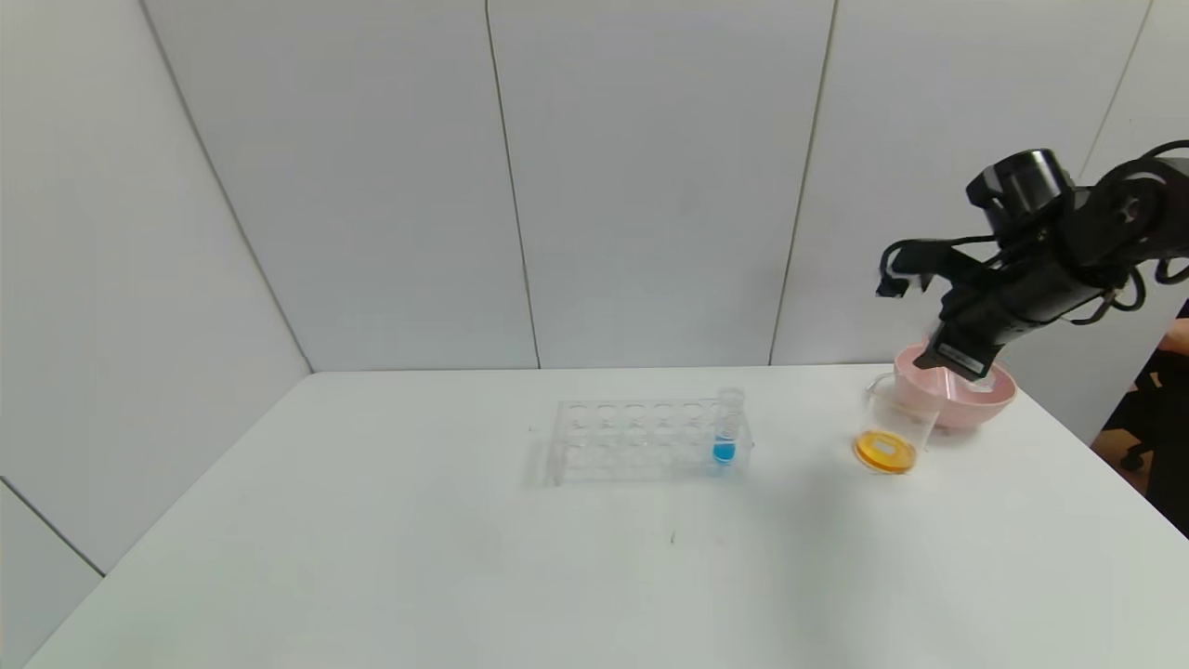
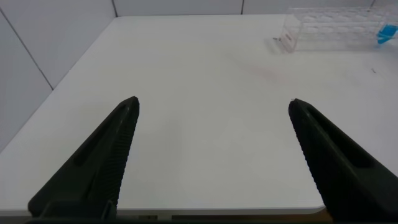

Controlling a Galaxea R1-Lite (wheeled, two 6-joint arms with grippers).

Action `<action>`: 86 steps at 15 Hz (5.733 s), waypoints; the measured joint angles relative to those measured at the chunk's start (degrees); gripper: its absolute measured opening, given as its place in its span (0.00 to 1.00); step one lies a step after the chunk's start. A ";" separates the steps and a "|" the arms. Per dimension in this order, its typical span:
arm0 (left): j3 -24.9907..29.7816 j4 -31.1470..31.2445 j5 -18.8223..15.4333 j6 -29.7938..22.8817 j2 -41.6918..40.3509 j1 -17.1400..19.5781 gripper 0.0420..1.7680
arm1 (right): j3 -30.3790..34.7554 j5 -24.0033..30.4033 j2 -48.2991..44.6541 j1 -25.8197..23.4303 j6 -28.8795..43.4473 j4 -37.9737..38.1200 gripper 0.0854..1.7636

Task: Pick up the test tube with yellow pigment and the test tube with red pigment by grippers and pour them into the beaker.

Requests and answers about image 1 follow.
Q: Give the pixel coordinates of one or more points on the clear glass beaker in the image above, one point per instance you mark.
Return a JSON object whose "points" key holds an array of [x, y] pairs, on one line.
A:
{"points": [[887, 451]]}

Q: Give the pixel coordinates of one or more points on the person's bare forearm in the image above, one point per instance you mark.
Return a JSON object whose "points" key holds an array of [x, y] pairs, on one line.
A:
{"points": [[1180, 334]]}

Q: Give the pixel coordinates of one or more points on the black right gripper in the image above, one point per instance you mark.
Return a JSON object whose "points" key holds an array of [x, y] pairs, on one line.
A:
{"points": [[964, 357]]}

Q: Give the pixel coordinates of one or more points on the blue pigment test tube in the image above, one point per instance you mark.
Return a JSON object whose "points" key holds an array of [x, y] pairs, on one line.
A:
{"points": [[725, 452]]}

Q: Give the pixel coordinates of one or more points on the red pigment test tube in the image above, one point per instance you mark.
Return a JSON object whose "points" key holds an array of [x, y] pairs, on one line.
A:
{"points": [[947, 390]]}

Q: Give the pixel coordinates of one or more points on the pink bowl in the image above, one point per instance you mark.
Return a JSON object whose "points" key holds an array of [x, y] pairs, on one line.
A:
{"points": [[975, 404]]}

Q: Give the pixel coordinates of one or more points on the clear plastic test tube rack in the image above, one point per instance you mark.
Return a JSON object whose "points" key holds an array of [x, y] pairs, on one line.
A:
{"points": [[604, 441]]}

